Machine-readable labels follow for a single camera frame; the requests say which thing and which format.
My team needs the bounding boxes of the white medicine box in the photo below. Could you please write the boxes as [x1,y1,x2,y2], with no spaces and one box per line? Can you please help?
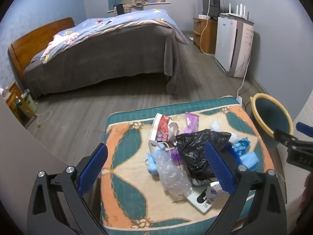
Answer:
[183,181,220,214]

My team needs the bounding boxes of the crumpled blue glove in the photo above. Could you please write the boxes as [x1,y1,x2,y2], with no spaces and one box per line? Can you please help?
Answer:
[232,137,250,156]

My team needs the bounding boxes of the yellow rimmed teal waste bin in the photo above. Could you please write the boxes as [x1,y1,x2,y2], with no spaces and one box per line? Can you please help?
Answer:
[249,93,294,139]

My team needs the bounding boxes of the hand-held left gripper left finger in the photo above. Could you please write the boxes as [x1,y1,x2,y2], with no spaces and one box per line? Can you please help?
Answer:
[26,142,109,235]

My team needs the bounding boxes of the wooden window sill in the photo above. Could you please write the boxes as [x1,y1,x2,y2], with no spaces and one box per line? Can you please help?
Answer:
[107,2,170,13]

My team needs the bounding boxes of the blue face mask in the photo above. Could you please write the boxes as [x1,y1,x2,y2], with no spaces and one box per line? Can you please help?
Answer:
[146,152,162,175]
[238,152,259,170]

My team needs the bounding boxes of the white router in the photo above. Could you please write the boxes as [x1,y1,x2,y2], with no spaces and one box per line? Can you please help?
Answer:
[220,3,248,20]

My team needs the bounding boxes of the white floor cable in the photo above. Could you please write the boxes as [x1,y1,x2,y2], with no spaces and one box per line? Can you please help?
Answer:
[35,110,53,128]

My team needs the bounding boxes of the wooden bed frame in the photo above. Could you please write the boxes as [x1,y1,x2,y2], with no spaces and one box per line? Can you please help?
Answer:
[8,17,76,81]

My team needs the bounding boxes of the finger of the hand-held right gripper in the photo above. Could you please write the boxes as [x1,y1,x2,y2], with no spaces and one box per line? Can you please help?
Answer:
[273,128,302,150]
[296,122,313,137]

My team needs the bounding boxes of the white handled plastic bag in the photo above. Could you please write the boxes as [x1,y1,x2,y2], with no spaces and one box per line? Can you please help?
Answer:
[149,139,172,155]

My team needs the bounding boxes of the pale green container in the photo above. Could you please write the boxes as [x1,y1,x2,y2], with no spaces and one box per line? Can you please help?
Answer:
[21,90,37,114]

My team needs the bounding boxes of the white flat power cable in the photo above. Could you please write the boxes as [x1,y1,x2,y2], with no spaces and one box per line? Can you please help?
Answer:
[236,51,251,98]

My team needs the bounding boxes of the cream cabinet cable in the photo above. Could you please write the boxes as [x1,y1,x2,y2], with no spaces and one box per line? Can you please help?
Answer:
[199,0,213,54]

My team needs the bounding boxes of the blue printed quilt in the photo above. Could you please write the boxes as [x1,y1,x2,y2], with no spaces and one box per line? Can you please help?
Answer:
[40,8,190,64]

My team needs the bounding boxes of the red white snack packet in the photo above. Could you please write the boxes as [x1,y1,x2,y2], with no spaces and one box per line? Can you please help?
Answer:
[150,113,180,144]

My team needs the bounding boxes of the black plastic bag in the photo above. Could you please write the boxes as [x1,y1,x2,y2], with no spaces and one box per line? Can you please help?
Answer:
[175,129,241,180]

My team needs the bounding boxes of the purple foil packet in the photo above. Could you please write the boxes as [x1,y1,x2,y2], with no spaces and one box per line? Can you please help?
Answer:
[183,112,200,134]

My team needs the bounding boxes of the wooden nightstand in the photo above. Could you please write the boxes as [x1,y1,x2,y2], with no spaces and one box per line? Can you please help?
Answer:
[6,82,37,128]

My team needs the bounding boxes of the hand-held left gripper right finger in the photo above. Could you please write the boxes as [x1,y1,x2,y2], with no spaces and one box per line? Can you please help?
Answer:
[204,142,288,235]

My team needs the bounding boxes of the plaid clothes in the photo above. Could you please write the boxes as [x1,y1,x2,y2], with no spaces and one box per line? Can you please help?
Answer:
[123,0,147,13]

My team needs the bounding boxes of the white printed plastic wrapper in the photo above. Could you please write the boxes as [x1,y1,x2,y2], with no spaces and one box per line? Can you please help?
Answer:
[204,181,224,201]

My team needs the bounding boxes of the wooden cabinet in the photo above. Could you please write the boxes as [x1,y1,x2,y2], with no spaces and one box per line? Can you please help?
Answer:
[193,17,218,54]

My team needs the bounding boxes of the purple spray bottle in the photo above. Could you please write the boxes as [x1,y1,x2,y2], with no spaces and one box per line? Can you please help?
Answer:
[169,148,184,167]

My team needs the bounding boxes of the white air purifier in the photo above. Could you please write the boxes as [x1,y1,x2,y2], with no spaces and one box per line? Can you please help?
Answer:
[215,15,255,78]

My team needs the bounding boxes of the teal orange patterned mat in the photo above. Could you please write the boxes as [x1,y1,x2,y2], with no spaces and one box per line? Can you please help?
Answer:
[100,96,277,229]

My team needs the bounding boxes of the clear bubble wrap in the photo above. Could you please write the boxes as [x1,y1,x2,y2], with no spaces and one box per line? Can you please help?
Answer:
[153,149,192,196]

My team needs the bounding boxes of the white textured cloth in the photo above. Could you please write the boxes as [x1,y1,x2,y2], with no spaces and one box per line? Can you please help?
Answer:
[0,88,313,235]

